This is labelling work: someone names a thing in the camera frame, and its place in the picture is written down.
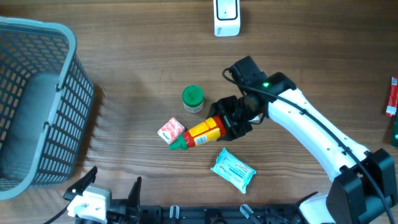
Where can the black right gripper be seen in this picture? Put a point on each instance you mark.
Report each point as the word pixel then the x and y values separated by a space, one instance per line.
pixel 233 130

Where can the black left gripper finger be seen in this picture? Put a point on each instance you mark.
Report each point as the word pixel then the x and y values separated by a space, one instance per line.
pixel 134 195
pixel 79 186

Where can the yellow red sauce bottle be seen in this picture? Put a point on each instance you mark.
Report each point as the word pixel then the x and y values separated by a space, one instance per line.
pixel 209 130

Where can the green lid jar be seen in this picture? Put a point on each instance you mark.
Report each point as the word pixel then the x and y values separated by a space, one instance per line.
pixel 193 99

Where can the teal wet wipes pack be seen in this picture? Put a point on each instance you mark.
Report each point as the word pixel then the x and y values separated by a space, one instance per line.
pixel 233 170

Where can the small red white box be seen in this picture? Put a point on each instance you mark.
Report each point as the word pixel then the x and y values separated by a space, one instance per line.
pixel 170 131

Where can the red snack packet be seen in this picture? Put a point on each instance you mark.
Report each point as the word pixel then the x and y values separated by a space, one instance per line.
pixel 391 108

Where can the green 3M gloves package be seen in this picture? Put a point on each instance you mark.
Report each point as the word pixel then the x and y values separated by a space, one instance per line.
pixel 394 140

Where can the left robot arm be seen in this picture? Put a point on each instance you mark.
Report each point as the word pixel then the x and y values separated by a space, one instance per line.
pixel 118 212

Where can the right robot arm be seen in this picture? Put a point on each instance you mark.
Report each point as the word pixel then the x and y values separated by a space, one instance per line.
pixel 363 183

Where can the white barcode scanner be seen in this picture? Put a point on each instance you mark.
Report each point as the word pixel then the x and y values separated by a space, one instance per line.
pixel 227 19

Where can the grey plastic basket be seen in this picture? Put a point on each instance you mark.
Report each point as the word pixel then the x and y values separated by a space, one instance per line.
pixel 46 98

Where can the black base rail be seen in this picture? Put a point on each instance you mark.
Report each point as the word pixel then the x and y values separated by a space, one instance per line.
pixel 283 213

